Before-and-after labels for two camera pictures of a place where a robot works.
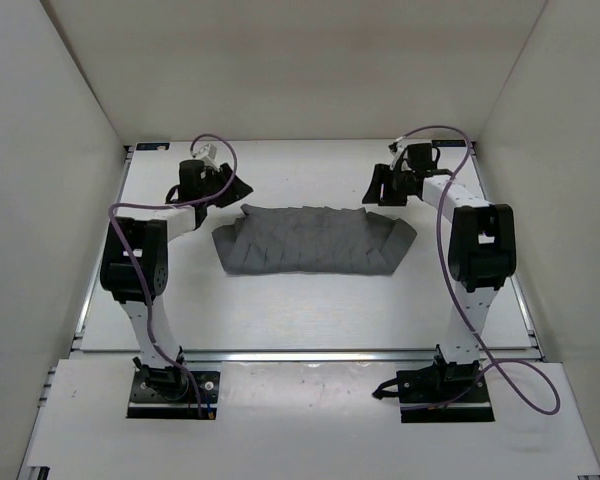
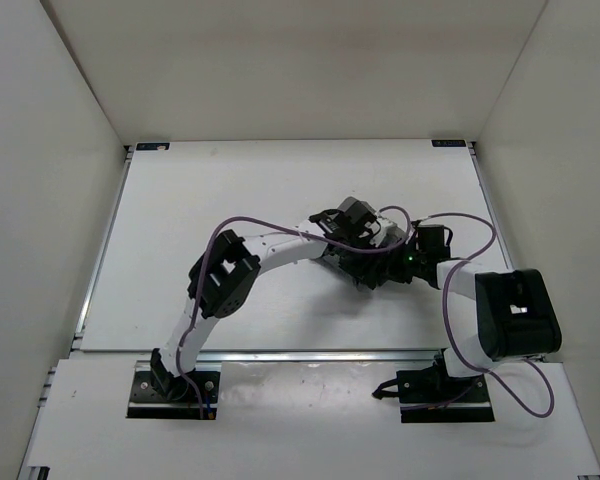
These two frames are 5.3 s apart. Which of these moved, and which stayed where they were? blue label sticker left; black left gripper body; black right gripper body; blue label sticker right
Moved: black left gripper body; black right gripper body
Stayed: blue label sticker left; blue label sticker right
